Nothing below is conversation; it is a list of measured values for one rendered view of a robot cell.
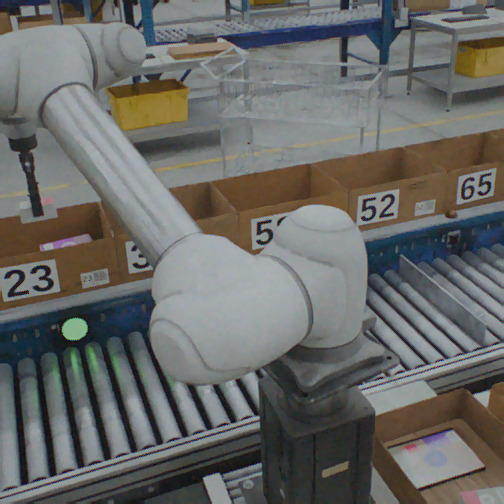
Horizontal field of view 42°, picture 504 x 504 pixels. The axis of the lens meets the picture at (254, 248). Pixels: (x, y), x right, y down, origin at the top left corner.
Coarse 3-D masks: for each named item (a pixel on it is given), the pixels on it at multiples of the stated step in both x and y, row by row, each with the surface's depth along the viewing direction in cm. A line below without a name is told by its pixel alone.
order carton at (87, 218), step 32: (0, 224) 209; (32, 224) 213; (64, 224) 217; (96, 224) 221; (0, 256) 214; (32, 256) 187; (64, 256) 191; (96, 256) 195; (0, 288) 188; (64, 288) 195; (96, 288) 199
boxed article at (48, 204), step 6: (42, 198) 192; (48, 198) 192; (18, 204) 189; (24, 204) 188; (30, 204) 188; (42, 204) 188; (48, 204) 188; (54, 204) 189; (24, 210) 186; (30, 210) 187; (48, 210) 189; (54, 210) 189; (24, 216) 187; (30, 216) 188; (42, 216) 189; (48, 216) 190; (54, 216) 190; (24, 222) 188
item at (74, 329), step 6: (66, 324) 192; (72, 324) 193; (78, 324) 194; (84, 324) 194; (66, 330) 193; (72, 330) 194; (78, 330) 194; (84, 330) 195; (66, 336) 194; (72, 336) 194; (78, 336) 195
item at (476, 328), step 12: (408, 264) 223; (408, 276) 224; (420, 276) 217; (420, 288) 218; (432, 288) 211; (432, 300) 213; (444, 300) 206; (456, 300) 200; (444, 312) 208; (456, 312) 201; (468, 312) 195; (456, 324) 203; (468, 324) 197; (480, 324) 191; (480, 336) 192
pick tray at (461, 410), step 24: (408, 408) 155; (432, 408) 158; (456, 408) 162; (480, 408) 155; (384, 432) 156; (408, 432) 159; (432, 432) 159; (480, 432) 157; (384, 456) 144; (480, 456) 152; (384, 480) 147; (408, 480) 136; (456, 480) 146; (480, 480) 146
